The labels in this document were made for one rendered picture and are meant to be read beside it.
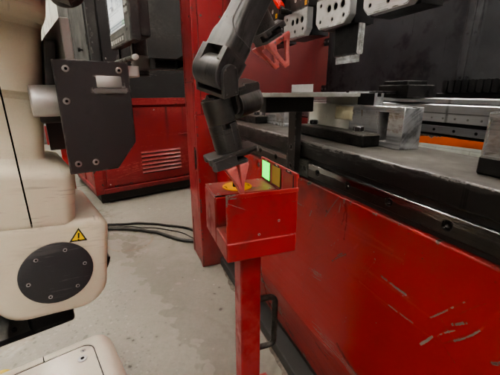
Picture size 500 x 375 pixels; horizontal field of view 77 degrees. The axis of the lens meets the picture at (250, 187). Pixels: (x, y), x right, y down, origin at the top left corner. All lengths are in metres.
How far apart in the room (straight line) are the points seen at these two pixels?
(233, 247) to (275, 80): 1.30
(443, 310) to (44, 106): 0.69
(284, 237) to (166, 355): 0.89
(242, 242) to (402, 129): 0.44
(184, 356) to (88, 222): 0.95
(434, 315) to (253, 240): 0.35
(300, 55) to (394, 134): 1.18
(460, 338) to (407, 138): 0.41
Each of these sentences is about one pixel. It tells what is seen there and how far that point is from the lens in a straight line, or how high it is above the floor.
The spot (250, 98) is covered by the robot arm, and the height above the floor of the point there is 0.99.
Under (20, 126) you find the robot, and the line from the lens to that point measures 0.58.
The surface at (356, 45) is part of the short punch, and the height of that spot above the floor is 1.12.
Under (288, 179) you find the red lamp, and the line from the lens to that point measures 0.69.
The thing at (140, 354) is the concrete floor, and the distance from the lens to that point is 1.48.
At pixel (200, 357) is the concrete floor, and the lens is 1.42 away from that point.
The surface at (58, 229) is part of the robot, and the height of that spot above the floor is 0.80.
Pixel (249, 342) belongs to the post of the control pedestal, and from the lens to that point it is 0.92.
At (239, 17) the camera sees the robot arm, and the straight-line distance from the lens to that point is 0.60.
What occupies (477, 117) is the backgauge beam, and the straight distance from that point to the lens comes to 1.00.
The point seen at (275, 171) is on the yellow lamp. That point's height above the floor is 0.82.
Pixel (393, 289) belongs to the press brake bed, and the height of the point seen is 0.63.
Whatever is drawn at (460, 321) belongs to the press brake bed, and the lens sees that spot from 0.63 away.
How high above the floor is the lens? 1.00
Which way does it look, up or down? 17 degrees down
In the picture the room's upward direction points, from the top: straight up
